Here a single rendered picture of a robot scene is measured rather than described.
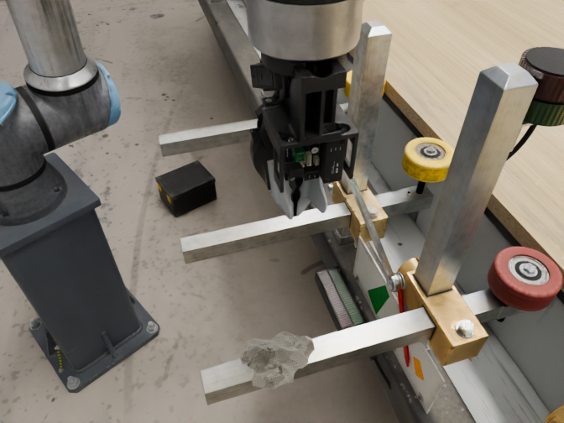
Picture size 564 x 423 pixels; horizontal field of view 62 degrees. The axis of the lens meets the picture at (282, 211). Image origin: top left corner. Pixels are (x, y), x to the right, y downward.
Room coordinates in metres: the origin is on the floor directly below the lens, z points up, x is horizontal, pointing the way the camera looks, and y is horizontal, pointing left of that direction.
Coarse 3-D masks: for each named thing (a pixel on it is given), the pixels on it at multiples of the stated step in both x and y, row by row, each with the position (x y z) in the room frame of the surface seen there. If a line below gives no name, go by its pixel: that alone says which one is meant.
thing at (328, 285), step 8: (320, 272) 0.52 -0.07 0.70; (328, 280) 0.50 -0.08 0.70; (328, 288) 0.48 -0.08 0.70; (328, 296) 0.46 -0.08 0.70; (336, 296) 0.46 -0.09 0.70; (336, 304) 0.45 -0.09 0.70; (336, 312) 0.43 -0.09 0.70; (344, 312) 0.43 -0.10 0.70; (344, 320) 0.42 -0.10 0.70; (344, 328) 0.40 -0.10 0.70
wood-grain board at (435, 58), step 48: (384, 0) 1.26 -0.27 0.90; (432, 0) 1.26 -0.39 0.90; (480, 0) 1.26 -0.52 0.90; (528, 0) 1.26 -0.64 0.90; (432, 48) 0.98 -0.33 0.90; (480, 48) 0.98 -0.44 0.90; (528, 48) 0.98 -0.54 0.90; (432, 96) 0.78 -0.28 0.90; (528, 144) 0.63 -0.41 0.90; (528, 192) 0.51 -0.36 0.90; (528, 240) 0.43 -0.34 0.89
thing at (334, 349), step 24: (408, 312) 0.33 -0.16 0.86; (480, 312) 0.33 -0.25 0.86; (504, 312) 0.34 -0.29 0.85; (336, 336) 0.30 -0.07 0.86; (360, 336) 0.30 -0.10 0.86; (384, 336) 0.30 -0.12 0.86; (408, 336) 0.30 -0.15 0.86; (240, 360) 0.26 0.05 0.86; (312, 360) 0.26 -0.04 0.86; (336, 360) 0.27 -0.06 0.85; (216, 384) 0.24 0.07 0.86; (240, 384) 0.24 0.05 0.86
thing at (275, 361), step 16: (288, 336) 0.29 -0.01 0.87; (304, 336) 0.29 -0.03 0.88; (256, 352) 0.27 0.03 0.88; (272, 352) 0.27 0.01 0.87; (288, 352) 0.26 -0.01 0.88; (304, 352) 0.27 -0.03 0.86; (256, 368) 0.25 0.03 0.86; (272, 368) 0.25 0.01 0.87; (288, 368) 0.25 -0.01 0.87; (256, 384) 0.23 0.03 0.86; (272, 384) 0.23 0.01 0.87
